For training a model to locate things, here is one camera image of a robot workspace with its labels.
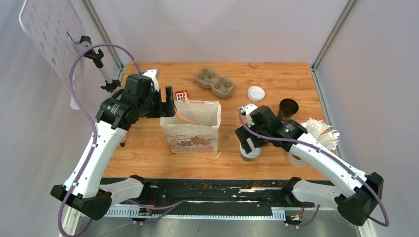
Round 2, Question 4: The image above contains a white paper bakery bag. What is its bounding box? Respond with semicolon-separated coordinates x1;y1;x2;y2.
160;100;221;154

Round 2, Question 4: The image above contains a dark plastic cup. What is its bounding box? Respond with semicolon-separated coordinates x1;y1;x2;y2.
242;157;256;162
277;98;299;122

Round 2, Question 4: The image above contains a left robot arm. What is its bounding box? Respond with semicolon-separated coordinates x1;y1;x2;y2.
50;69;175;221

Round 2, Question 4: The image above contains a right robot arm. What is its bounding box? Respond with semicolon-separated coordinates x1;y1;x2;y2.
235;104;390;227

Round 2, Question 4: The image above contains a red toy block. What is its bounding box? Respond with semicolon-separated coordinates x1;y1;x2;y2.
175;90;188;101

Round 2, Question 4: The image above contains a stack of white lids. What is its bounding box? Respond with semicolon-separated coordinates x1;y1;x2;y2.
247;85;265;102

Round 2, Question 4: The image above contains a cardboard cup carrier tray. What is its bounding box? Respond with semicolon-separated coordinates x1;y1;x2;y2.
195;68;235;99

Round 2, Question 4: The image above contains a white straw holder cup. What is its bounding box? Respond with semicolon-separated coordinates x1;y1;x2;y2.
286;152;308;167

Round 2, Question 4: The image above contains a wrapped white straws bundle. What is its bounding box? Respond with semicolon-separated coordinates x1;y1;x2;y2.
301;118;340;151

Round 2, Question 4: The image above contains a tripod stand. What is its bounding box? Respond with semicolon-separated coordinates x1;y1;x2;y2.
67;32;126;148

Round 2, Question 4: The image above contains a perforated white panel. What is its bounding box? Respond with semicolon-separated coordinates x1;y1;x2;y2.
19;0;85;110

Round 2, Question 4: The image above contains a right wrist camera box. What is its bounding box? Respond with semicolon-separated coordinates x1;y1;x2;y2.
240;103;258;128

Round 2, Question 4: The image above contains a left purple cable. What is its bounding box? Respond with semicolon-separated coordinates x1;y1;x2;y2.
57;43;145;237

